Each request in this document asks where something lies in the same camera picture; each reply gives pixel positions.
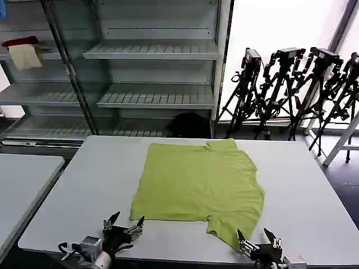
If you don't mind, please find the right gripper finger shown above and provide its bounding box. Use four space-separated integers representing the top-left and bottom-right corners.
263 228 283 249
237 229 257 254

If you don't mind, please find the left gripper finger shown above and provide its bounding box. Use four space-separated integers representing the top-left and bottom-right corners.
103 211 121 230
125 215 146 240

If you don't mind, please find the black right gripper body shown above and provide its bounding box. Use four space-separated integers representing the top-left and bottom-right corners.
249 244 284 266

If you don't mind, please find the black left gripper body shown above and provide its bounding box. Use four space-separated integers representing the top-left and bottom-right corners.
101 225 133 258

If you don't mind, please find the green t-shirt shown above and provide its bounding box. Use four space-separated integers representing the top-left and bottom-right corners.
129 138 266 249

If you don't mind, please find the black bag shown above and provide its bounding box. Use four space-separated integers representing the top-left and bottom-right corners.
166 112 211 138

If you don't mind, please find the grey shelf unit with cloths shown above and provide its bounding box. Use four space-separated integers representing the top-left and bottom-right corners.
0 0 96 147

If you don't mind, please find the grey metal shelf unit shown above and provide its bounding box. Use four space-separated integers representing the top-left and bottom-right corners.
82 0 234 138

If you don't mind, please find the beige cloth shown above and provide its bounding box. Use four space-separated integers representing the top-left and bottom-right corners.
8 44 43 71

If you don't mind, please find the red cloth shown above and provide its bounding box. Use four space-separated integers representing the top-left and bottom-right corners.
1 35 39 48

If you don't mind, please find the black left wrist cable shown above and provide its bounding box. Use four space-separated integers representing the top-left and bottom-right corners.
58 242 82 261

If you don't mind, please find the white ladder frame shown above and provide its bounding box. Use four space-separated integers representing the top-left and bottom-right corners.
323 110 359 166

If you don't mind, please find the dark metal rack post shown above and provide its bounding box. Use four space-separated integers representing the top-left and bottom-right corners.
41 0 98 136

